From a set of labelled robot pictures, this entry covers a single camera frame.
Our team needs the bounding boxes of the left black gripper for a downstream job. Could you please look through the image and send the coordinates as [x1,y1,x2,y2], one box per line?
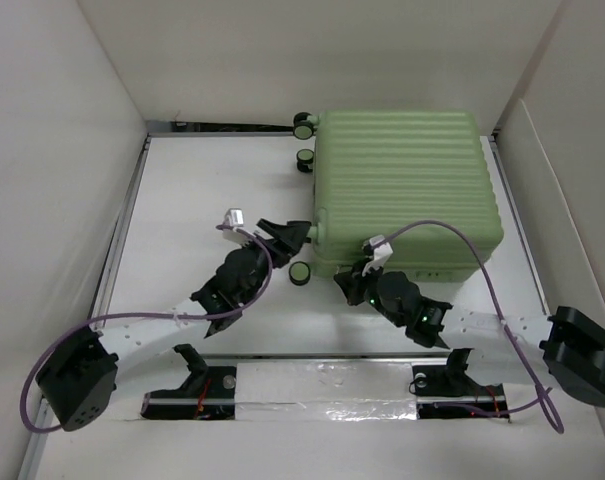
[240,221,309,306]

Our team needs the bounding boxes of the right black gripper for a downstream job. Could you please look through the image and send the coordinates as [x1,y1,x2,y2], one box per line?
[332,258,405,328]

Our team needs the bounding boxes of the green hard-shell suitcase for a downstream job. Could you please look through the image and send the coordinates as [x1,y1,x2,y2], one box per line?
[292,110,504,283]

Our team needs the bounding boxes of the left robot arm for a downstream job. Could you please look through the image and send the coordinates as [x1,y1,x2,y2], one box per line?
[25,214,312,432]

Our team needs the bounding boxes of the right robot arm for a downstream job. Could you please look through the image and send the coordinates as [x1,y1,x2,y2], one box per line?
[333,263,605,408]

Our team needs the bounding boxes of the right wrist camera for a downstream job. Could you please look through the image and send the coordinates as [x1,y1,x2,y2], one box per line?
[361,235,393,276]

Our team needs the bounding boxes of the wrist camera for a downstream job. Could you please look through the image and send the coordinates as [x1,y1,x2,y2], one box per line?
[361,235,393,276]
[216,208,253,247]

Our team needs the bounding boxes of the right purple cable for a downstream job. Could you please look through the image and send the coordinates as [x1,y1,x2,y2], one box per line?
[376,219,566,435]

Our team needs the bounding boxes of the purple cable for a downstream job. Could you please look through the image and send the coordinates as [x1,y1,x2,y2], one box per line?
[376,219,566,435]
[20,223,276,434]

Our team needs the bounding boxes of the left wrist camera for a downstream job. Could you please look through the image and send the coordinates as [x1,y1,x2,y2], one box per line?
[216,208,253,247]

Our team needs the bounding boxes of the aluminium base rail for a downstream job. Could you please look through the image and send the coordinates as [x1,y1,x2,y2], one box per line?
[41,352,593,424]

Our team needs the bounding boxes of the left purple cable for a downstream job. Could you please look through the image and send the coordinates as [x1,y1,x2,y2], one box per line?
[20,223,276,434]

